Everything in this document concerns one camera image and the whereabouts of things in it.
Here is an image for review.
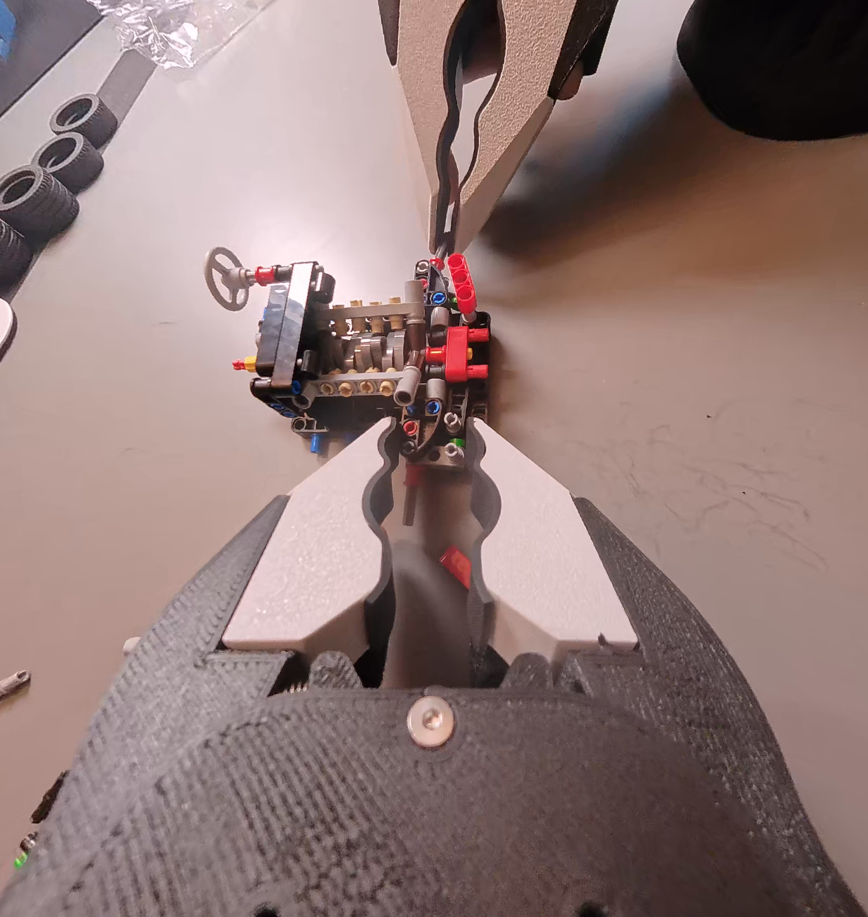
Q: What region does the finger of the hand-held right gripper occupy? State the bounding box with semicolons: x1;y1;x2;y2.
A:
395;0;469;249
452;0;577;243

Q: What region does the empty clear plastic bag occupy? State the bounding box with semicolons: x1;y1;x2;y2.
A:
86;0;277;71

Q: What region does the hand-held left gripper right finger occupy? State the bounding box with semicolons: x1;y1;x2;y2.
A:
470;420;640;660

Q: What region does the lego car chassis assembly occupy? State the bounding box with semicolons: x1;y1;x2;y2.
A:
204;245;493;527

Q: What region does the person's right hand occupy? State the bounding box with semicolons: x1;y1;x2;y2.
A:
465;0;585;101

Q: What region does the black lego pin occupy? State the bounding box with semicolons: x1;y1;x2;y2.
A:
31;770;68;825

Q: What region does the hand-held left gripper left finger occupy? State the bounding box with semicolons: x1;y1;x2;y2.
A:
221;417;397;667

